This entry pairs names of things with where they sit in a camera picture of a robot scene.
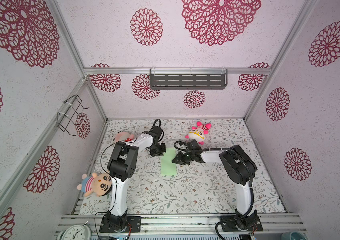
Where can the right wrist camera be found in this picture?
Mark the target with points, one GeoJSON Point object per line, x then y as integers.
{"type": "Point", "coordinates": [193, 146]}

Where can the white pink owl plush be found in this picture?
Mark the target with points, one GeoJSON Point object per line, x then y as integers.
{"type": "Point", "coordinates": [199, 132]}

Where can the grey wall shelf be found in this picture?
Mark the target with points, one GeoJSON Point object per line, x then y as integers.
{"type": "Point", "coordinates": [187, 81]}

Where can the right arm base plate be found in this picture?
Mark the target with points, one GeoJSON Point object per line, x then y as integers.
{"type": "Point", "coordinates": [250, 223]}

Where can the teal cup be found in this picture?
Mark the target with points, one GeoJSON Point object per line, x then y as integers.
{"type": "Point", "coordinates": [293, 236]}

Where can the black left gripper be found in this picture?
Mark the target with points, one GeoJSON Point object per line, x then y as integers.
{"type": "Point", "coordinates": [159, 153]}

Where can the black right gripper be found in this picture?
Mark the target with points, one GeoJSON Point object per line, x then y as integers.
{"type": "Point", "coordinates": [179, 157]}

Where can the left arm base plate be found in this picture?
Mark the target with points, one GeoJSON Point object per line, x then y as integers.
{"type": "Point", "coordinates": [126, 224]}

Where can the light green paper sheet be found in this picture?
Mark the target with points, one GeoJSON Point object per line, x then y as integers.
{"type": "Point", "coordinates": [168, 168]}

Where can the black wire wall rack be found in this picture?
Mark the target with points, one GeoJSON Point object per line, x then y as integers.
{"type": "Point", "coordinates": [67, 117]}

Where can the striped hat doll plush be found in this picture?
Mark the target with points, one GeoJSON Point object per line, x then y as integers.
{"type": "Point", "coordinates": [98, 184]}

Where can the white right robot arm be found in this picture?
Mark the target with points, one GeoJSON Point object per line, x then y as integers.
{"type": "Point", "coordinates": [239, 167]}

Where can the white analog clock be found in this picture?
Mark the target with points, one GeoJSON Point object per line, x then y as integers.
{"type": "Point", "coordinates": [76, 232]}

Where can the pink plush red dotted dress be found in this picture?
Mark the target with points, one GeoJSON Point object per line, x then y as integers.
{"type": "Point", "coordinates": [124, 136]}

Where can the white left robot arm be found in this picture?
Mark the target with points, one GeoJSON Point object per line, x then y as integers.
{"type": "Point", "coordinates": [122, 165]}

